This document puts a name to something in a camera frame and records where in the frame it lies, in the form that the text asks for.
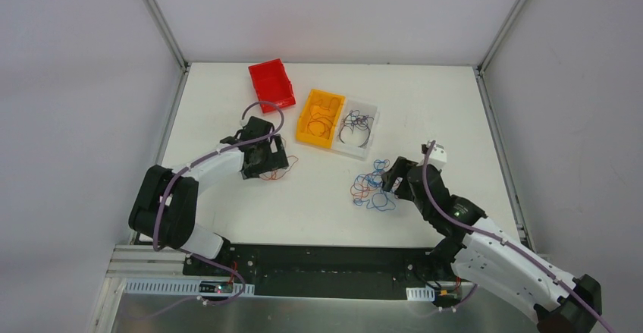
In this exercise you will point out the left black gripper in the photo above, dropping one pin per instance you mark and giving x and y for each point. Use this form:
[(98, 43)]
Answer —
[(271, 158)]

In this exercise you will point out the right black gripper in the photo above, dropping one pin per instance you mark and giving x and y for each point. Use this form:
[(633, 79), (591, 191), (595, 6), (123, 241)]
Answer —
[(399, 178)]

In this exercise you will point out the yellow plastic bin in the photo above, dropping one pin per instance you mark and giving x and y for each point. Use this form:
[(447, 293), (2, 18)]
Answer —
[(319, 118)]

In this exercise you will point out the white plastic bin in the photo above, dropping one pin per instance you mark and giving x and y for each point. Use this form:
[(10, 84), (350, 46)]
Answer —
[(356, 128)]

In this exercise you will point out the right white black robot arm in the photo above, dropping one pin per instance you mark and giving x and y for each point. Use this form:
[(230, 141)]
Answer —
[(475, 249)]

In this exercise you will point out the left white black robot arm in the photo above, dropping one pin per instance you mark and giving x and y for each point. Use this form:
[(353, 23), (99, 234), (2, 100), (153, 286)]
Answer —
[(165, 206)]

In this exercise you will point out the red plastic bin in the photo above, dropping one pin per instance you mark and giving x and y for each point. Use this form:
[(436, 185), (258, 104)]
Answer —
[(271, 83)]

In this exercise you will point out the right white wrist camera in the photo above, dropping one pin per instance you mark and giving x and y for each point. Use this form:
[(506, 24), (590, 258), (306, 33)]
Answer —
[(437, 155)]

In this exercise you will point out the right white cable duct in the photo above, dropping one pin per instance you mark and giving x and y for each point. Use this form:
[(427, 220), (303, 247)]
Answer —
[(420, 294)]

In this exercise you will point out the white cable duct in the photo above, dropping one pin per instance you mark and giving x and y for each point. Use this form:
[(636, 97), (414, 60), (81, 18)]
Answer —
[(205, 288), (420, 294)]

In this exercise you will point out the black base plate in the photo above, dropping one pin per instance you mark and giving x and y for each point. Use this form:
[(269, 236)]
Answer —
[(369, 273)]

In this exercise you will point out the left white cable duct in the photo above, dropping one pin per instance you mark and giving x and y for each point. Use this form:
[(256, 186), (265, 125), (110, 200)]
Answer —
[(205, 288)]

